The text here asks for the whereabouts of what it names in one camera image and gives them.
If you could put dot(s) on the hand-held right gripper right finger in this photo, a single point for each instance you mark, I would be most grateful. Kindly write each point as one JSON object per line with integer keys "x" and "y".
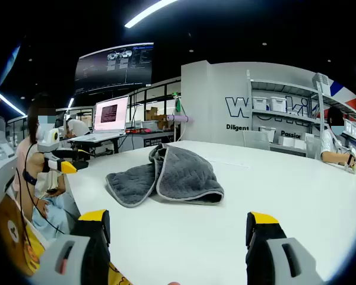
{"x": 264, "y": 249}

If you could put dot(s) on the pink screen monitor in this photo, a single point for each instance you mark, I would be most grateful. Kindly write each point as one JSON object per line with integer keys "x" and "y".
{"x": 111, "y": 114}

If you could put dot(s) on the grey towel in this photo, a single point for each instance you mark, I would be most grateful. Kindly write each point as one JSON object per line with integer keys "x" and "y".
{"x": 181, "y": 175}

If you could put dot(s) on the short ceiling light strip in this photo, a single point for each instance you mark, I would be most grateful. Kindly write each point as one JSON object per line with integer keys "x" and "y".
{"x": 10, "y": 102}

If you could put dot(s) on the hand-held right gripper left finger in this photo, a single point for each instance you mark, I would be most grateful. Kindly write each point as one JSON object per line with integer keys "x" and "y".
{"x": 89, "y": 246}

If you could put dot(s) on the person's left hand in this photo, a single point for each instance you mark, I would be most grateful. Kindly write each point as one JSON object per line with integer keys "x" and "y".
{"x": 41, "y": 164}

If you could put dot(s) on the grey chair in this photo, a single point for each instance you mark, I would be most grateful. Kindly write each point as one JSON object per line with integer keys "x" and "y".
{"x": 256, "y": 141}

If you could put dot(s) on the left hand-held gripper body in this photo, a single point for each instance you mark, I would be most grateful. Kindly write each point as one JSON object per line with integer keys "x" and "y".
{"x": 47, "y": 141}

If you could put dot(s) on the yellow printed bag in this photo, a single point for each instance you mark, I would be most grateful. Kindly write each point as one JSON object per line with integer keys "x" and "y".
{"x": 118, "y": 274}

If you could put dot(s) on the person's light blue trousers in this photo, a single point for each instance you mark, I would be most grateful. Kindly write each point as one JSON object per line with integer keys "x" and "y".
{"x": 56, "y": 213}

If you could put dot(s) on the row of white storage boxes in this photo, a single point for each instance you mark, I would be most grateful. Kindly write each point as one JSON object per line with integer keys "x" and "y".
{"x": 277, "y": 104}

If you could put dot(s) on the green hanging cloth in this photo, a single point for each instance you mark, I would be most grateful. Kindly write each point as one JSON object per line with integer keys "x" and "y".
{"x": 178, "y": 105}

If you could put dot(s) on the purple rolled mat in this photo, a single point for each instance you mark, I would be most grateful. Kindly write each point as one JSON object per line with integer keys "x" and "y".
{"x": 179, "y": 118}

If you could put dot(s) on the stack of grey bins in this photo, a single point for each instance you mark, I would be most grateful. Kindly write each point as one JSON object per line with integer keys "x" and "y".
{"x": 320, "y": 83}

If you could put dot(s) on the large dark wall screen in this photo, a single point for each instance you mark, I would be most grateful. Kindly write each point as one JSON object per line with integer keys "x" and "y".
{"x": 112, "y": 68}

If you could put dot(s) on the standing desk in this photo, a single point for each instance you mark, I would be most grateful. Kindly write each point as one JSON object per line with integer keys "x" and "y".
{"x": 95, "y": 138}

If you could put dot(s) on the stack of cardboard boxes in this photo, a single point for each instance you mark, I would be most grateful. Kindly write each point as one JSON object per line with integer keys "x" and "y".
{"x": 154, "y": 117}

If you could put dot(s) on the white table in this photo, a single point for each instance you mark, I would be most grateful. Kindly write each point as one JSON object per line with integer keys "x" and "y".
{"x": 284, "y": 193}

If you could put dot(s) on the metal shelf rack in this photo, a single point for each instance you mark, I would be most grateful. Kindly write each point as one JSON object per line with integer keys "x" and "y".
{"x": 302, "y": 89}

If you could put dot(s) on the white chest device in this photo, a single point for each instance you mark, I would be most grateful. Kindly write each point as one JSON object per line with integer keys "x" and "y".
{"x": 0, "y": 172}

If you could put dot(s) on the long ceiling light strip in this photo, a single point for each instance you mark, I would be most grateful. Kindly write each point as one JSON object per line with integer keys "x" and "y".
{"x": 148, "y": 13}

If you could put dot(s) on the red flat item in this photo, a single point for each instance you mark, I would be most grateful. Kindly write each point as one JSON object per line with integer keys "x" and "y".
{"x": 136, "y": 130}

